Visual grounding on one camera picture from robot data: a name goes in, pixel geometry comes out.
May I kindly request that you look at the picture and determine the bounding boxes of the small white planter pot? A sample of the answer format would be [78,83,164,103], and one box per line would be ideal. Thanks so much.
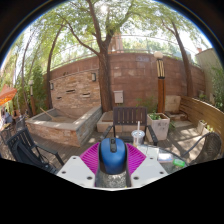
[196,119,208,135]

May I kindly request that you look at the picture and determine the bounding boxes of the thin blue book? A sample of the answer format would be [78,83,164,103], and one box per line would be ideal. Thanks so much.
[157,152,174,164]

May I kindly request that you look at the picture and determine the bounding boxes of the low concrete planter box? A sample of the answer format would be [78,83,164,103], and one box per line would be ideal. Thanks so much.
[96,110,148,134]

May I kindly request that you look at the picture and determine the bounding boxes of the dark wooden slat chair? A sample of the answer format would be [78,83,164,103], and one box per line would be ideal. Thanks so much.
[100,106,159,146]

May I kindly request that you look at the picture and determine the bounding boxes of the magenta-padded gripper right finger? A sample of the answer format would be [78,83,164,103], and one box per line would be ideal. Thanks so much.
[125,143,169,189]

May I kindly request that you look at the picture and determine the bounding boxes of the black metal chair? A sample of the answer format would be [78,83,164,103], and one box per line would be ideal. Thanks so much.
[6,127,65,175]

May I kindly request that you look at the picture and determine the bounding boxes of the stone raised basin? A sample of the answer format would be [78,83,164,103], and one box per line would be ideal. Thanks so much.
[24,105,103,148]

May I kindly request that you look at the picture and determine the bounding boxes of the clear plastic cup with straw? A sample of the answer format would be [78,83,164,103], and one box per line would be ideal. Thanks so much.
[130,120,146,148]

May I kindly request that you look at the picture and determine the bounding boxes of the tall concrete planter with plant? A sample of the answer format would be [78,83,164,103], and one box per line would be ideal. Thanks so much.
[146,112,171,141]

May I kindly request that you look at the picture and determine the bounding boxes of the blue computer mouse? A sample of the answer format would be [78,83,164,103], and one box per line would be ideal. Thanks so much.
[98,137,128,175]

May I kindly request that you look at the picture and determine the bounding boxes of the slim straight tree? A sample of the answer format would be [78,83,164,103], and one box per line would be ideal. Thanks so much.
[163,16,195,98]

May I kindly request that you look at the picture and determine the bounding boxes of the orange open parasol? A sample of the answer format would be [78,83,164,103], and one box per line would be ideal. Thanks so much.
[0,84,18,107]

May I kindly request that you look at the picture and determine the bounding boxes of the grey wall utility box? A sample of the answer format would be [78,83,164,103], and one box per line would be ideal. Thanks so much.
[113,90,124,104]

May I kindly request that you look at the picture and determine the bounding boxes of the tan stone slab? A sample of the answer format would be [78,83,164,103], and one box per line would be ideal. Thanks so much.
[164,95,182,113]

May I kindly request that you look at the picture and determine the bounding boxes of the large forked tree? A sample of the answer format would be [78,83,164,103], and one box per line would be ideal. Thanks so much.
[59,0,134,113]

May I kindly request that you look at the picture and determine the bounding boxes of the brown wicker chair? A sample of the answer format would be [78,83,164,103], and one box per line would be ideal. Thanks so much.
[181,131,223,166]

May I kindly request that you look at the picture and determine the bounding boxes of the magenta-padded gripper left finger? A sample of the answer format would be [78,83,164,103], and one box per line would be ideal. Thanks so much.
[56,142,101,189]

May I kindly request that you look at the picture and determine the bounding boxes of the wooden lamp post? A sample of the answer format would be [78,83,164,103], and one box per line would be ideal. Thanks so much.
[153,50,167,114]

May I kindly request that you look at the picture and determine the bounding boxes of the curved wooden slat fence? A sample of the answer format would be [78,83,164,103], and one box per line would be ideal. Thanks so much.
[179,95,224,156]

